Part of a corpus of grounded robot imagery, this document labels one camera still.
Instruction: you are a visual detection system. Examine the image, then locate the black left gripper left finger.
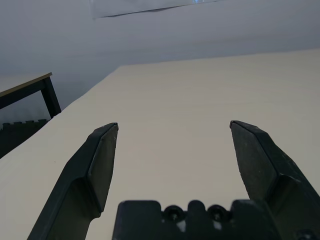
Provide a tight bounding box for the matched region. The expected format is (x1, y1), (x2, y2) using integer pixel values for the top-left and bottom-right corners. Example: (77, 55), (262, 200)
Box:
(26, 122), (119, 240)

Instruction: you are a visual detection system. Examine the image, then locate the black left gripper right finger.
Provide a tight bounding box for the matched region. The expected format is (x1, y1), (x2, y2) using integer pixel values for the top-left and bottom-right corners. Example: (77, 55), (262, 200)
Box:
(229, 120), (320, 240)

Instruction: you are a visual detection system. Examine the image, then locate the black foam puzzle mat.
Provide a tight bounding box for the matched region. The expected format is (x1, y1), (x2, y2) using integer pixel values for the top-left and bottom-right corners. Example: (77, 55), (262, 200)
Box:
(0, 119), (48, 160)

